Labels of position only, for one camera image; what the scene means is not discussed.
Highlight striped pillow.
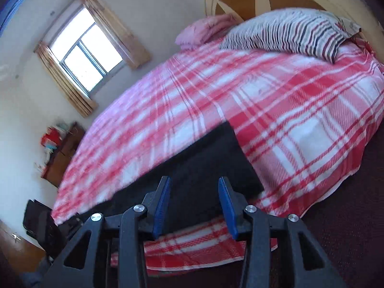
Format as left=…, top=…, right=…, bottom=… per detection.
left=219, top=8, right=362, bottom=63

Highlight window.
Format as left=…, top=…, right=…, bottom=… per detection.
left=48, top=4, right=126, bottom=93

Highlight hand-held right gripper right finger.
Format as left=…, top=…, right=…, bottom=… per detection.
left=218, top=176, right=348, bottom=288

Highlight black folding chair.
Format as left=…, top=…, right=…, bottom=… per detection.
left=22, top=198, right=66, bottom=252

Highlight red plaid bed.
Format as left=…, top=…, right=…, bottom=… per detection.
left=51, top=36, right=384, bottom=276

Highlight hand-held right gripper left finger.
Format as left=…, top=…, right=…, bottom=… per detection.
left=43, top=176, right=171, bottom=288

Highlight pink folded quilt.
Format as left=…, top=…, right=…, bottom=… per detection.
left=175, top=13, right=245, bottom=50

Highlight brown wooden door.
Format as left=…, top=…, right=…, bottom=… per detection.
left=0, top=219, right=45, bottom=279

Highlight beige curtain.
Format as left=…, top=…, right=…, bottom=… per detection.
left=34, top=41, right=99, bottom=118
left=78, top=0, right=151, bottom=69

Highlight wooden desk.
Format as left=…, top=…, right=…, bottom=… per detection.
left=40, top=121, right=87, bottom=188

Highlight black pants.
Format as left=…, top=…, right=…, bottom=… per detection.
left=58, top=122, right=264, bottom=237

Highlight red shopping bag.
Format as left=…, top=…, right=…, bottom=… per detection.
left=41, top=127, right=62, bottom=147

